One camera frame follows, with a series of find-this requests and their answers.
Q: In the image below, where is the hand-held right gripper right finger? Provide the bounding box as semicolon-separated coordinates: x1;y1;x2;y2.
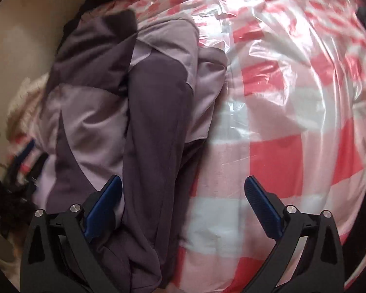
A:
244;175;346;293

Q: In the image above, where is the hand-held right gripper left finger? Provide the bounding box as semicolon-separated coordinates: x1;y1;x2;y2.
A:
20;175;124;293

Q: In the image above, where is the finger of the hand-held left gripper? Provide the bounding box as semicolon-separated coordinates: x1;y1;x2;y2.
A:
11;138;38;167

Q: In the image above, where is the two-tone purple jacket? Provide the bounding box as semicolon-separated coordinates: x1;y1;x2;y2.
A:
38;8;229;293

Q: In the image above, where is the pile of dark clothes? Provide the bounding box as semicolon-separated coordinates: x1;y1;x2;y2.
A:
68;0;116;31

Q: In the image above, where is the dark fuzzy cloth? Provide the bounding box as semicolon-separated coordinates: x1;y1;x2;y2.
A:
0;181;35;241

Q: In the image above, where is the red white checked blanket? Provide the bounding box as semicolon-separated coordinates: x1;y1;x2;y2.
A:
6;0;366;293

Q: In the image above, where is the cream fluffy cloth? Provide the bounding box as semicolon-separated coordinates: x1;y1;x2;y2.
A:
6;73;49;141

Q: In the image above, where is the clear plastic sheet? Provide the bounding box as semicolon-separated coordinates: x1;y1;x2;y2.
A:
131;0;366;196

